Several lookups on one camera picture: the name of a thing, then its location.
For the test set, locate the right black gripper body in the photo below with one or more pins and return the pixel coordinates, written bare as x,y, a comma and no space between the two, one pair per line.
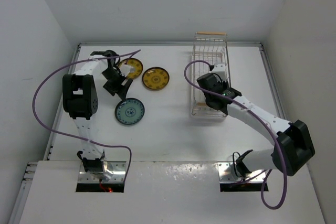
207,99

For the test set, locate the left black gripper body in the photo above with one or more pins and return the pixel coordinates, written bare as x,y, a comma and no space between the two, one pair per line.
114,80

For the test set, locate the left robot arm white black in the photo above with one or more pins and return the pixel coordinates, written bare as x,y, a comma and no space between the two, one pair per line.
80,101

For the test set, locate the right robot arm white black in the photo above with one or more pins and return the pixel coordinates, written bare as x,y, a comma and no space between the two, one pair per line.
292,142

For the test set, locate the yellow patterned plate left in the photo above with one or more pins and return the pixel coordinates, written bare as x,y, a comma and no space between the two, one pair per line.
137,64

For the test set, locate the yellow patterned plate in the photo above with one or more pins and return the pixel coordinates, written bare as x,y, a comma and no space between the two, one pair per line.
155,78
137,64

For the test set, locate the blue green patterned plate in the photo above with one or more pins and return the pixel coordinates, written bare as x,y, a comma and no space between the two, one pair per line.
130,111

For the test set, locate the yellow patterned plate right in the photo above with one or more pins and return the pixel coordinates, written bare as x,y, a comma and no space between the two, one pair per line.
155,78

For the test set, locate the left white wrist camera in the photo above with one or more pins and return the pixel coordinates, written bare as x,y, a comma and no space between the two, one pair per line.
126,69

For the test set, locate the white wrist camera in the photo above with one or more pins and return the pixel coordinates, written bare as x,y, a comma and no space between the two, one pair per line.
219,71
126,69

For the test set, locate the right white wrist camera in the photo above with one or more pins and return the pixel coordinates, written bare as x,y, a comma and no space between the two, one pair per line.
219,71

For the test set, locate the wire dish rack wooden handles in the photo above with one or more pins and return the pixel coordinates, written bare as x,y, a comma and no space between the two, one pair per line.
209,46

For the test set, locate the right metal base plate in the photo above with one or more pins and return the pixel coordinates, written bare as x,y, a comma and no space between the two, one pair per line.
227,175

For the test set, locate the metal base plate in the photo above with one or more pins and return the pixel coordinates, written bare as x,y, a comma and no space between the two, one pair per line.
113,173
227,175

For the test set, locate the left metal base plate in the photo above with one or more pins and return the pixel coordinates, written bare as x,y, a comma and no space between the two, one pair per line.
113,173

